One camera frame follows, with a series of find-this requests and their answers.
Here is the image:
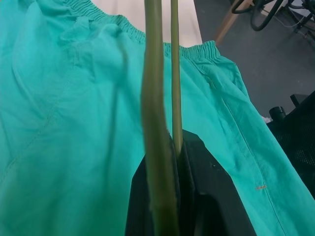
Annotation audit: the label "black looped cable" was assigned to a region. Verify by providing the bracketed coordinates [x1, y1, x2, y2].
[230, 0, 258, 15]
[250, 0, 283, 32]

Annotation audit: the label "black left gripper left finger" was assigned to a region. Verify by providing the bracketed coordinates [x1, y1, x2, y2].
[125, 134, 183, 236]

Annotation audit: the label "green wire hanger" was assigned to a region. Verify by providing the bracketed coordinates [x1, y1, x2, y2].
[140, 0, 185, 236]

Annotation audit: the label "light wooden leg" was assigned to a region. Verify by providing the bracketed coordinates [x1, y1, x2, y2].
[213, 0, 244, 46]

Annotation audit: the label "thin white cable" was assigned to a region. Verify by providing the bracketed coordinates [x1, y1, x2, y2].
[277, 16, 308, 29]

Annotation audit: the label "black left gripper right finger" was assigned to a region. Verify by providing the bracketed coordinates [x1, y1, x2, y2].
[179, 130, 250, 236]

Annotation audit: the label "teal shorts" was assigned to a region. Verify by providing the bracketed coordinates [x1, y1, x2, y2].
[0, 0, 315, 236]

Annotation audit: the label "black mesh chair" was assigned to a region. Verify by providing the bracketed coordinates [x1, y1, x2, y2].
[266, 93, 315, 179]

